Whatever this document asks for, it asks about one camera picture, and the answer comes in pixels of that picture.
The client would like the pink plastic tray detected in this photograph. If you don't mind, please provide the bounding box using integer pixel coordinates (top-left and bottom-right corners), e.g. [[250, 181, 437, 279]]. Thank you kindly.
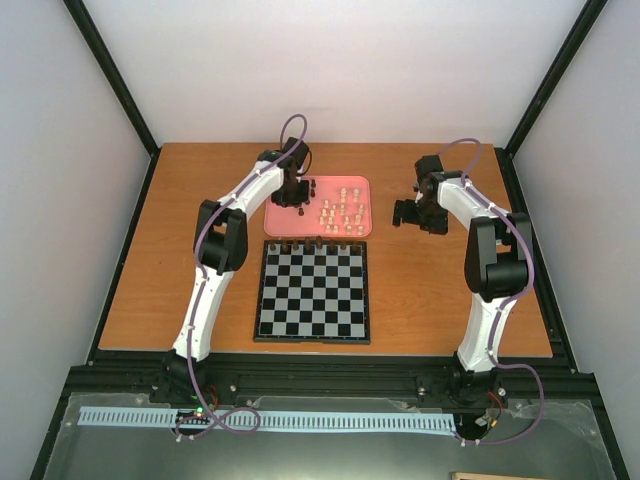
[[264, 175, 373, 238]]

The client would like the black aluminium frame base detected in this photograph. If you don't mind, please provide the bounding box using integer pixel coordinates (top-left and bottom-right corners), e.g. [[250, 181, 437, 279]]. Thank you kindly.
[[31, 349, 629, 479]]

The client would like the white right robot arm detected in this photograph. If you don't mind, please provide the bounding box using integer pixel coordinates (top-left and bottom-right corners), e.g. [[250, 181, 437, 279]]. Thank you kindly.
[[393, 171, 535, 374]]

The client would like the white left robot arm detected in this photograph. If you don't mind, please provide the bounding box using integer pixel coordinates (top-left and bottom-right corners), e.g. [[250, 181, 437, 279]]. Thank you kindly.
[[165, 138, 312, 403]]

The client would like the black white chess board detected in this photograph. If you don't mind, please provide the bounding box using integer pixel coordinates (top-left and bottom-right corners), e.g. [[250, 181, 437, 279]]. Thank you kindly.
[[253, 238, 371, 345]]

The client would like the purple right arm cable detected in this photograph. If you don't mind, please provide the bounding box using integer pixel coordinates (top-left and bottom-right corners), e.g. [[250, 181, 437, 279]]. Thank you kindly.
[[442, 137, 546, 447]]

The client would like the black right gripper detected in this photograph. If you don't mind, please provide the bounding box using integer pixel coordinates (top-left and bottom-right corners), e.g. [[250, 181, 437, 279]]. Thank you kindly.
[[392, 199, 448, 236]]

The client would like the light blue cable duct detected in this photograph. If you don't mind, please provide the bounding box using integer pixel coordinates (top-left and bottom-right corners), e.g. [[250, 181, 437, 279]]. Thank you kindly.
[[76, 406, 456, 436]]

